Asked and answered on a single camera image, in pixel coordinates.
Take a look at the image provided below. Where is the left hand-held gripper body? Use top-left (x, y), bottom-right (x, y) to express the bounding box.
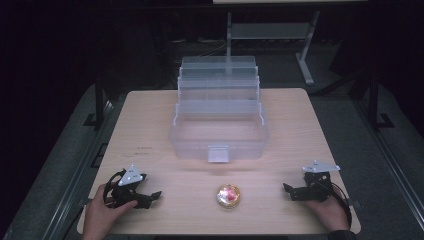
top-left (108, 164), bottom-right (151, 209)

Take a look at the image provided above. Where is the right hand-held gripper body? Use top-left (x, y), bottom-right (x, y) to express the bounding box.
top-left (298, 160), bottom-right (341, 203)

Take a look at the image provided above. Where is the round gold-wrapped pink candy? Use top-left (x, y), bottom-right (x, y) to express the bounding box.
top-left (215, 183), bottom-right (242, 210)

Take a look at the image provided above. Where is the clear plastic tiered storage box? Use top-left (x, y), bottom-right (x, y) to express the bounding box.
top-left (168, 55), bottom-right (270, 164)

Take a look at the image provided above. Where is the person's right hand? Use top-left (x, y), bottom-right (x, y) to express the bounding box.
top-left (304, 188), bottom-right (351, 233)

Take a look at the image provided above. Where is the person's left hand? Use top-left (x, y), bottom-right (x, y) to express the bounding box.
top-left (82, 184), bottom-right (139, 240)

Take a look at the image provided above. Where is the black metal stand leg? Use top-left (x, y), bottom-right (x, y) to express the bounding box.
top-left (83, 71), bottom-right (108, 130)
top-left (367, 68), bottom-right (396, 132)

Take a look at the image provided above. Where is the grey metal stand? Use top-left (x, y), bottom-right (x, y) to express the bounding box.
top-left (226, 9), bottom-right (322, 86)

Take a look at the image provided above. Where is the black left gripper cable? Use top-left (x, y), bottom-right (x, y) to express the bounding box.
top-left (102, 169), bottom-right (127, 210)

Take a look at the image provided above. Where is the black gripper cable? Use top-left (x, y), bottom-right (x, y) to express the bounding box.
top-left (328, 181), bottom-right (353, 228)
top-left (102, 169), bottom-right (127, 210)

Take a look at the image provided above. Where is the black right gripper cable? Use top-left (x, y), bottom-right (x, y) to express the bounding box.
top-left (328, 181), bottom-right (353, 228)

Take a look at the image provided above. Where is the grey metal floor rail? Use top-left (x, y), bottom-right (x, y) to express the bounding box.
top-left (351, 98), bottom-right (424, 233)
top-left (41, 96), bottom-right (129, 240)

